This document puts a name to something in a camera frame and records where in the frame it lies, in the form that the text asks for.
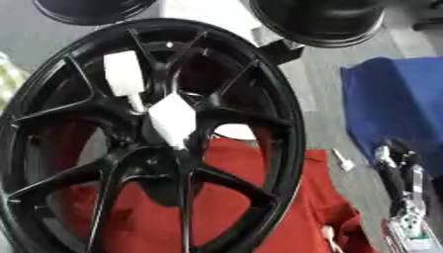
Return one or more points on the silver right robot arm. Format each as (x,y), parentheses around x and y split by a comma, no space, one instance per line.
(412,230)

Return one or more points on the black spoked wheel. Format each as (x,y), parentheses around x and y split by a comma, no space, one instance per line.
(254,194)

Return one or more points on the blue cloth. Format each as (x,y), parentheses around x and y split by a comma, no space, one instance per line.
(398,105)

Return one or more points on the black stand block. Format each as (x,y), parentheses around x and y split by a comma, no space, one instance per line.
(284,51)

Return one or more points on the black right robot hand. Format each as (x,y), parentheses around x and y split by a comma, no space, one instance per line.
(397,178)

